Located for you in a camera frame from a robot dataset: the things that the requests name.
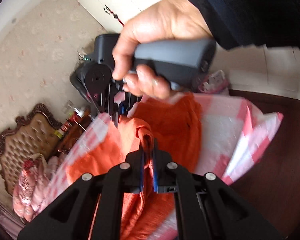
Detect orange fleece pants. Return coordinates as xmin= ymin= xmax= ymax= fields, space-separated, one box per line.
xmin=66 ymin=93 xmax=202 ymax=239

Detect dark sleeve right forearm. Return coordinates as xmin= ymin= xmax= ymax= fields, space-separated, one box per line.
xmin=189 ymin=0 xmax=300 ymax=50

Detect person's right hand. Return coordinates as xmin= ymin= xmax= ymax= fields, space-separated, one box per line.
xmin=113 ymin=0 xmax=212 ymax=99

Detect dark wooden nightstand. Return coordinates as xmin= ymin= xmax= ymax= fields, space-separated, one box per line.
xmin=51 ymin=106 xmax=92 ymax=156

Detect red hanging tassel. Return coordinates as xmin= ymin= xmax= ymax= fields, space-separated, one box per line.
xmin=103 ymin=5 xmax=125 ymax=27

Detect tufted tan headboard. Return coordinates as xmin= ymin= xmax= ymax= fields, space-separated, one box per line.
xmin=0 ymin=103 xmax=62 ymax=195

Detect pink checkered bed cover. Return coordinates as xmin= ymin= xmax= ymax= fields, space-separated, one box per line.
xmin=34 ymin=92 xmax=285 ymax=240

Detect folded floral quilt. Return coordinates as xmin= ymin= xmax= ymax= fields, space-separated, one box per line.
xmin=13 ymin=153 xmax=65 ymax=223

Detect pink satin pillow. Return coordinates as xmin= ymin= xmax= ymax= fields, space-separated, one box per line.
xmin=198 ymin=70 xmax=229 ymax=95

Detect white charger cable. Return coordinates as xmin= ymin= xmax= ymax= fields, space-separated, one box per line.
xmin=73 ymin=115 xmax=88 ymax=133

